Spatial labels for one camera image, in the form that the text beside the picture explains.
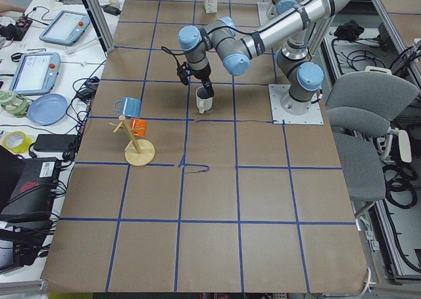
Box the lower teach pendant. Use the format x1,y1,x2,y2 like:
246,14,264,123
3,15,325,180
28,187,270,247
9,53,61,96

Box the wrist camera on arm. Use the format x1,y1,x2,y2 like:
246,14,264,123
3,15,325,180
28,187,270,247
176,62,191,85

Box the upper teach pendant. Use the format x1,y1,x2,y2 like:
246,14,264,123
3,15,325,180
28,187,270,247
39,10,91,46

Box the aluminium frame post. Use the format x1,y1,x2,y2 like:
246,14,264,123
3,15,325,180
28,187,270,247
82,0,115,53

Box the black electronics box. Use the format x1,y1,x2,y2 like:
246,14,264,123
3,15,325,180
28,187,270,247
1,157,66,223

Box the green tape rolls stack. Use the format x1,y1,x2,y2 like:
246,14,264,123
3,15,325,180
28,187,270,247
1,91,30,118

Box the orange cup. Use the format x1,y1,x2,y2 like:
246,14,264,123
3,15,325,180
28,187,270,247
130,118,147,137

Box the grey office chair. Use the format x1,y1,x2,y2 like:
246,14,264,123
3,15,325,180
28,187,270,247
326,71,419,218

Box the wooden mug tree stand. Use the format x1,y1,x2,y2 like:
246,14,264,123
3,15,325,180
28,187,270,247
109,115,155,166

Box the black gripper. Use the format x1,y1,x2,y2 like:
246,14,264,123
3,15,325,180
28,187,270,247
189,62,214,98

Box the blue mug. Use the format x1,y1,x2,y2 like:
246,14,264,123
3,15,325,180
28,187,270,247
114,97,141,118

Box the light blue plate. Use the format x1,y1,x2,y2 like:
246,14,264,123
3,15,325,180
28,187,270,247
27,93,68,126

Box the white ribbed mug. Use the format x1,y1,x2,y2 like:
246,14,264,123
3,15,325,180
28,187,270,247
195,86,213,114

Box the black power adapter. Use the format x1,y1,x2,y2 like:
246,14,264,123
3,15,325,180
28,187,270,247
33,134,76,152

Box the yellow tape roll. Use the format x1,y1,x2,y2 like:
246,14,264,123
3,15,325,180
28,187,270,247
2,131,32,154

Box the teach pendant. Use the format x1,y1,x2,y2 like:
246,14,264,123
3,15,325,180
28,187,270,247
9,53,61,96
39,10,91,46

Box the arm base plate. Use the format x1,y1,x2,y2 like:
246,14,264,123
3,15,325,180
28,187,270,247
257,1,297,29
268,84,324,125

